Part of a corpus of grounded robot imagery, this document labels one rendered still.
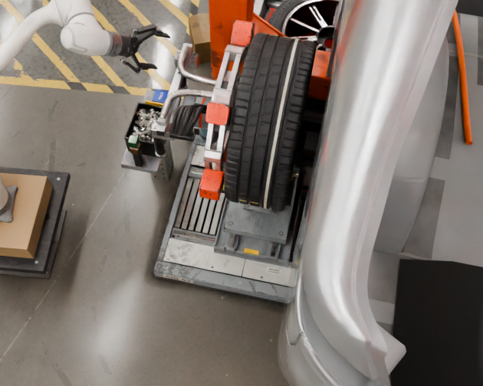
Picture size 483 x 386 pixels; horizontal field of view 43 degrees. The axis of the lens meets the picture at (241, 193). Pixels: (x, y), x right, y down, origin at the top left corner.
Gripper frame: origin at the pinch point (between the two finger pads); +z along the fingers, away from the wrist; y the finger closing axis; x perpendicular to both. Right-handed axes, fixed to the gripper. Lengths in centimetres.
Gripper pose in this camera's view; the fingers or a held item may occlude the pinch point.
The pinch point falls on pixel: (159, 50)
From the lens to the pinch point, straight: 245.2
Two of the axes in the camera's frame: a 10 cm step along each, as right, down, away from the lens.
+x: -6.0, -6.2, 5.1
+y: 4.2, -7.9, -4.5
